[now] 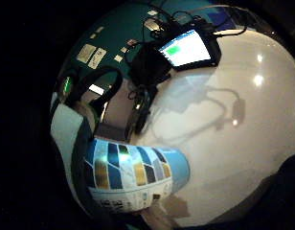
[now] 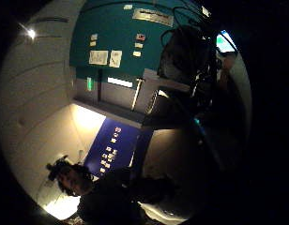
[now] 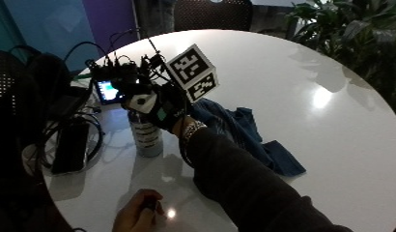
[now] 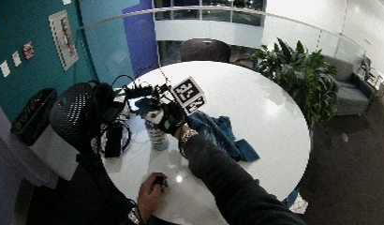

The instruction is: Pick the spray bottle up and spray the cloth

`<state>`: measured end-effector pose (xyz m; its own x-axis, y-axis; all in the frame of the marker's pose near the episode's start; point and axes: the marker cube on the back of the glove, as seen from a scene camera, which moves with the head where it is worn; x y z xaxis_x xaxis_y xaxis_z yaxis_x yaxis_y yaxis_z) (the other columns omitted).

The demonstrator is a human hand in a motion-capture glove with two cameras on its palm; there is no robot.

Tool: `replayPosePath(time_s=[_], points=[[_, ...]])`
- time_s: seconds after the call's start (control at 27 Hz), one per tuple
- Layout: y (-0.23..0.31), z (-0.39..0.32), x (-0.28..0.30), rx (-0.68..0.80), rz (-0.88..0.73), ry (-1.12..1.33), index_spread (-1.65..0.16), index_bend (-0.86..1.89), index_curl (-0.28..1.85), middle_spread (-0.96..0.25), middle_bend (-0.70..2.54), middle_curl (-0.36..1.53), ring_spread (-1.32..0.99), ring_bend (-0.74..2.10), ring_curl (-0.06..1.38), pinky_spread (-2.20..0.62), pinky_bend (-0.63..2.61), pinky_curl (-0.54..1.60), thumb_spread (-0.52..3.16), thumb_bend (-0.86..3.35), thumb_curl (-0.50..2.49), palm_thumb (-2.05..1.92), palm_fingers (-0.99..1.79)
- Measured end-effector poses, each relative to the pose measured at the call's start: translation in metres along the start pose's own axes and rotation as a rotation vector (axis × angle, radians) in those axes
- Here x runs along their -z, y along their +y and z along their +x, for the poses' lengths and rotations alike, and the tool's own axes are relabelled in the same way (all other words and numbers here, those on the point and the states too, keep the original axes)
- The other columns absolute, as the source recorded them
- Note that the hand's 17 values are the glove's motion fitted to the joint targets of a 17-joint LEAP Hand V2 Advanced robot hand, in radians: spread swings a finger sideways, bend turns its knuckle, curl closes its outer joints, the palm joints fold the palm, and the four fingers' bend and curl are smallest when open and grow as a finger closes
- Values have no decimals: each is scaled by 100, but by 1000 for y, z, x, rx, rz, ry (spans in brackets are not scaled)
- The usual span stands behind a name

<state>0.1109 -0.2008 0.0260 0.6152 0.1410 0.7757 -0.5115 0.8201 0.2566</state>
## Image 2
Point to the small red note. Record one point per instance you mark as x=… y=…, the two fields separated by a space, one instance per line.
x=140 y=37

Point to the group of white notes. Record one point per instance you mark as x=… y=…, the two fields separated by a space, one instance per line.
x=109 y=153

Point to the large white paper sheet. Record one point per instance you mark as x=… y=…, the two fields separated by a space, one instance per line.
x=98 y=57

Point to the small pale note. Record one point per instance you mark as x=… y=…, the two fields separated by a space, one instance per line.
x=94 y=37
x=137 y=53
x=138 y=45
x=93 y=43
x=128 y=7

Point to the long white sign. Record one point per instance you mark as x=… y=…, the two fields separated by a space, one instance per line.
x=153 y=16

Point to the round ceiling lamp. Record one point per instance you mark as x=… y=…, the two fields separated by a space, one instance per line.
x=31 y=33

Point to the the person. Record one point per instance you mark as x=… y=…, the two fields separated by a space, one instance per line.
x=119 y=197

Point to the green lit sign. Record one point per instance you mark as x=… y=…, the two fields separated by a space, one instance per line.
x=89 y=83

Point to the teal notice board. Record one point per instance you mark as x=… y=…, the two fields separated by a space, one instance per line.
x=119 y=31

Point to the lit monitor screen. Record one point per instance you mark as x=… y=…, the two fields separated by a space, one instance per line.
x=224 y=43

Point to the blue notice board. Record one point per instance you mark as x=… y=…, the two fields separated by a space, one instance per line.
x=127 y=137

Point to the white light strip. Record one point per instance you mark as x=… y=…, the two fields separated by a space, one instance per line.
x=120 y=82

